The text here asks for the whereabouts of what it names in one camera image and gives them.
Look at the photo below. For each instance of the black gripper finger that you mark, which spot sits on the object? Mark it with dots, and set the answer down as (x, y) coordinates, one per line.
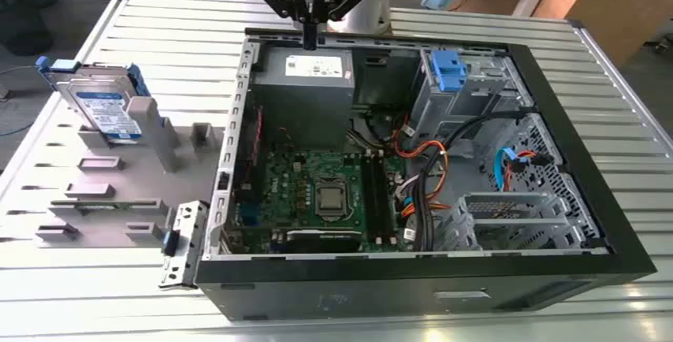
(274, 1)
(340, 11)

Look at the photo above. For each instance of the hard disk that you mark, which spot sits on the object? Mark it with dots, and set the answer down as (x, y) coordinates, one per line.
(105, 113)

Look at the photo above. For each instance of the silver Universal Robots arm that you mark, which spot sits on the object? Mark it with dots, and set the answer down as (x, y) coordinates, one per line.
(368, 15)

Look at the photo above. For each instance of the metal disk bay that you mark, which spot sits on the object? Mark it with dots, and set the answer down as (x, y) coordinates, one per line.
(525, 221)

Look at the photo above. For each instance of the grey power supply unit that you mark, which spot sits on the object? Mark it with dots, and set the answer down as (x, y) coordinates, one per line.
(299, 97)

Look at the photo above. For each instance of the blue plastic drive latch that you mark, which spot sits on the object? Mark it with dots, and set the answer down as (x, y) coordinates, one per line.
(446, 66)

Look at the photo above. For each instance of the metal optical drive cage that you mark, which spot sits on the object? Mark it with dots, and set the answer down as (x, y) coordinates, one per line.
(457, 105)

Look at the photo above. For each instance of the CPU socket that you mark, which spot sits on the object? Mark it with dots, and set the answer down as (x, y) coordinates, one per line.
(332, 181)

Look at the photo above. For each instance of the black RAM slot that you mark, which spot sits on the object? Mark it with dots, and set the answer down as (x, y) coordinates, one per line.
(385, 200)
(370, 196)

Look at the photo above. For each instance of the black bin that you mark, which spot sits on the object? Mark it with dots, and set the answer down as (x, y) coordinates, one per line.
(26, 34)

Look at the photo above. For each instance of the silver CPU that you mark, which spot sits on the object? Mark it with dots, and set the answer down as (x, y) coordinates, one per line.
(332, 200)

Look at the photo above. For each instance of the green motherboard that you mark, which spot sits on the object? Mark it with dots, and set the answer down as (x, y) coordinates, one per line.
(283, 200)

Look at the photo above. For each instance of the grey parts rack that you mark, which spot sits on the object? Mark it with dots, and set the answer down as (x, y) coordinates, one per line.
(142, 184)

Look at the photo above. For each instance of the wooden cabinet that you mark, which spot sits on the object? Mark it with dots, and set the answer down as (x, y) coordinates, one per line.
(620, 3)

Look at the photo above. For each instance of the black graphics card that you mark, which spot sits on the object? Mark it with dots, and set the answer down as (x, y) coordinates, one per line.
(321, 239)

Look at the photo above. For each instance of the green RAM stick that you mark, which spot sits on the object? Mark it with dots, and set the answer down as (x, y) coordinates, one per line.
(102, 207)

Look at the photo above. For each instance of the black open PC case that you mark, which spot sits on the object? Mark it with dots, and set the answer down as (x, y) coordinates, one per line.
(368, 287)

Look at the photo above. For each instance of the metal card retention bracket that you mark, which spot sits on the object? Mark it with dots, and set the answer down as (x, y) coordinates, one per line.
(185, 216)

